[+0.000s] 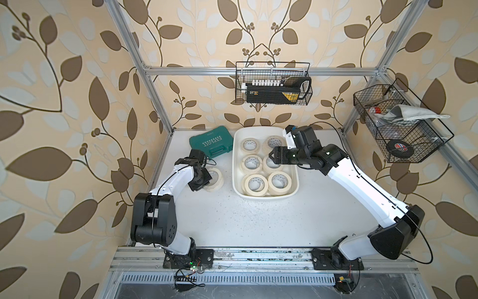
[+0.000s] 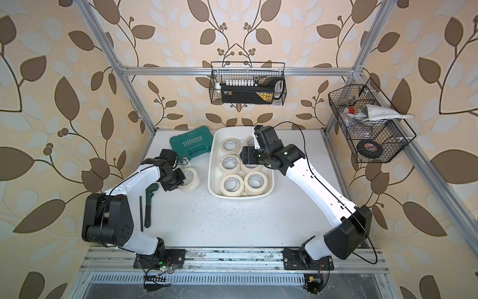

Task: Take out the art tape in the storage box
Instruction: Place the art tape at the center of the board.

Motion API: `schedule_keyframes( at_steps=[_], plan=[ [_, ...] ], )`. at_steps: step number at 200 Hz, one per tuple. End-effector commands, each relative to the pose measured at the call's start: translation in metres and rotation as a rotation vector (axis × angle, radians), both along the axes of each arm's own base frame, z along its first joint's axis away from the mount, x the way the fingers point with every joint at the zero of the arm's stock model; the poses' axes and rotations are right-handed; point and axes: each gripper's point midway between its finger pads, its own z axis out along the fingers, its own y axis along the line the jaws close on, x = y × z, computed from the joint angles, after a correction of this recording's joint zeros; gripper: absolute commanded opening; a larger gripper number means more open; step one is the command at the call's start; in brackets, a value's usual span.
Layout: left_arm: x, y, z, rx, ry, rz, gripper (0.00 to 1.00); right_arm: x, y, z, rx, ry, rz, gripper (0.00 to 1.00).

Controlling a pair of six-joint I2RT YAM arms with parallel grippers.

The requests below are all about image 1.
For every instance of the black tape roll red label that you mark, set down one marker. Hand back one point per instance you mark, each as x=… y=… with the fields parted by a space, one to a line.
x=400 y=149

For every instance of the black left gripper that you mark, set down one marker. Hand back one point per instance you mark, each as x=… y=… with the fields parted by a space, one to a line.
x=197 y=187

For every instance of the cream tape roll seven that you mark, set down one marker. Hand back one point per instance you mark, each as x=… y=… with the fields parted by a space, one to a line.
x=274 y=141

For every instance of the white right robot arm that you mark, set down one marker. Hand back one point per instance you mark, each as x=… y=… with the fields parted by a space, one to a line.
x=398 y=223

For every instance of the cream tape roll two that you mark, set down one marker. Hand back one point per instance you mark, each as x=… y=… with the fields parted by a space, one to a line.
x=279 y=183

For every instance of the cream tape roll one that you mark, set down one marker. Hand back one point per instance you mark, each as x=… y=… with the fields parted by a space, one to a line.
x=255 y=185

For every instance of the white plastic storage box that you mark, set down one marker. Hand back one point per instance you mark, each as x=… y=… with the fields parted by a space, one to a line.
x=260 y=134

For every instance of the black wire basket back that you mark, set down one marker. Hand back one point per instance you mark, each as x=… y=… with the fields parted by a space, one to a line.
x=302 y=80

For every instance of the grey cloth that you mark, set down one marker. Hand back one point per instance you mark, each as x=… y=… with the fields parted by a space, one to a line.
x=407 y=113

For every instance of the black yellow box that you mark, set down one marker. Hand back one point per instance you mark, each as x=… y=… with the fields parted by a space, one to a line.
x=272 y=95

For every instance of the aluminium frame post left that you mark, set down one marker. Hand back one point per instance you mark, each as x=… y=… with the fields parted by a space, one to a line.
x=114 y=10

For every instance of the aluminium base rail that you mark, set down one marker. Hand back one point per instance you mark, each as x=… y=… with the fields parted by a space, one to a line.
x=249 y=259

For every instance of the black wire basket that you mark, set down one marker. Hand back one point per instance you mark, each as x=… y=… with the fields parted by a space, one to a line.
x=426 y=136
x=302 y=80

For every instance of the aluminium frame back bar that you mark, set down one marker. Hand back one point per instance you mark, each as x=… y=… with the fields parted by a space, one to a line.
x=312 y=71

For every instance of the black wire basket right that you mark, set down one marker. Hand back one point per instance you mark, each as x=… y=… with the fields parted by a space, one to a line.
x=426 y=136

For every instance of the green tool case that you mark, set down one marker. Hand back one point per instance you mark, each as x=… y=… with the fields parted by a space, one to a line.
x=213 y=143

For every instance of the cream tape roll three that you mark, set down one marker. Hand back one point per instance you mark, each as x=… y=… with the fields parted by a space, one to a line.
x=270 y=167

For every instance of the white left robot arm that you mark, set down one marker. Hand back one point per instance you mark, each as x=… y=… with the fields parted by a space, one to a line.
x=154 y=219

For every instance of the aluminium frame post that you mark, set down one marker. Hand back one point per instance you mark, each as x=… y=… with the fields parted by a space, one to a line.
x=114 y=10
x=370 y=33

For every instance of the cream tape roll eight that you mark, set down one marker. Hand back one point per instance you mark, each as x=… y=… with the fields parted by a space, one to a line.
x=217 y=180

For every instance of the cream tape roll six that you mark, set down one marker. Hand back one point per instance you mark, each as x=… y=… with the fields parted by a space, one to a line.
x=250 y=146

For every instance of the cream tape roll four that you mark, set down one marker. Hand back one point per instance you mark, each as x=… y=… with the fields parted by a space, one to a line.
x=251 y=164

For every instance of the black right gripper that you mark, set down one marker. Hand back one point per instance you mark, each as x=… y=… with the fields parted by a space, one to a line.
x=280 y=152

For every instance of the aluminium frame post right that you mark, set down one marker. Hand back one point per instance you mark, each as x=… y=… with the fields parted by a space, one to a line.
x=370 y=33

